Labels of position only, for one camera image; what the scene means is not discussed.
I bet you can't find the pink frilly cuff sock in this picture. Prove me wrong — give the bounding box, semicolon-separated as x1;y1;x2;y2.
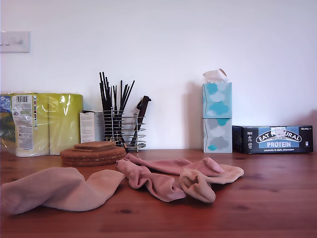
115;158;187;202
125;152;224;178

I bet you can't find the cream ribbed sock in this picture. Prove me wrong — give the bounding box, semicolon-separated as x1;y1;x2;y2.
179;163;245;204
0;167;126;215

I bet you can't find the thin black stick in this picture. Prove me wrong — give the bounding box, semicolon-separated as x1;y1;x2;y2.
119;79;124;139
102;71;111;139
99;71;109;139
122;79;136;112
112;85;117;139
120;83;129;112

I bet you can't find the small black brown pen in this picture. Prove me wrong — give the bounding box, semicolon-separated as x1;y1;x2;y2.
120;135;130;154

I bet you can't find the blue cloud tissue box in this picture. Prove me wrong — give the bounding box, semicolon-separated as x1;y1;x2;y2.
202;82;233;119

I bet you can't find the square cork coaster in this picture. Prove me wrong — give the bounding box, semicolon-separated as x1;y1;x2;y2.
71;146;117;152
73;141;116;149

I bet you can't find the white tissue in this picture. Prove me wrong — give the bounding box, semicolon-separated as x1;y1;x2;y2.
202;68;228;84

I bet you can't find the small white carton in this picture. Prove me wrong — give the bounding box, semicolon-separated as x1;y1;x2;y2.
79;110;105;144

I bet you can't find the round cork trivet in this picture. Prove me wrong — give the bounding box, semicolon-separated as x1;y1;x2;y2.
60;155;126;164
60;146;127;159
61;160;124;167

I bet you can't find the green kitchen roll pack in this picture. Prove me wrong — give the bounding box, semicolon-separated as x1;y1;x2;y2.
0;91;84;157

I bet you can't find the dark protein bar box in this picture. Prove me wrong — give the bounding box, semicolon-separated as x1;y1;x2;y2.
232;124;314;154

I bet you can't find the black handled knife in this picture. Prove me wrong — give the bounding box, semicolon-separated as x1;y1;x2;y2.
130;95;152;146

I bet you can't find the chrome wire utensil holder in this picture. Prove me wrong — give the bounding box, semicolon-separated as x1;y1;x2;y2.
103;106;147;151

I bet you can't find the white light switch plate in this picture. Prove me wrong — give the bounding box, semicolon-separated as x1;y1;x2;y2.
0;31;31;54

